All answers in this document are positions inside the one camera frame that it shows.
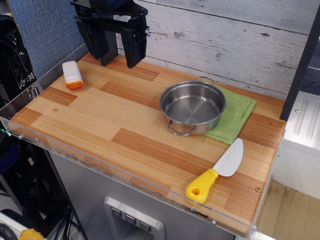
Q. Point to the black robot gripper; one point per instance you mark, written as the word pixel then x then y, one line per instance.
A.
pixel 125 17

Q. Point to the stainless steel pot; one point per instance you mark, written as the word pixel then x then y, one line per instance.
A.
pixel 192 107

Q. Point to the salmon sushi toy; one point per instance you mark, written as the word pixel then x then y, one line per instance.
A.
pixel 72 75

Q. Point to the green folded towel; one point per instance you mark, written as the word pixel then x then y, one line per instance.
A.
pixel 238 109

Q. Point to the black crate at left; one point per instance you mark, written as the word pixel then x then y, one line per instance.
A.
pixel 16 71

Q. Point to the clear acrylic table guard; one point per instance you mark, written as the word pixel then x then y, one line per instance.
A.
pixel 113 123

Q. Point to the stainless steel cabinet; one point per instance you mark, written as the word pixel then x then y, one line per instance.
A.
pixel 87 190

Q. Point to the yellow object bottom left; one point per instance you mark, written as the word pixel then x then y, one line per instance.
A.
pixel 30 234

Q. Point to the yellow handled toy knife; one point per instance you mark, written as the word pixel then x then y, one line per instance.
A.
pixel 198 190

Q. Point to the dark right vertical post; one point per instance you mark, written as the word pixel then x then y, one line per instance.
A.
pixel 302 67

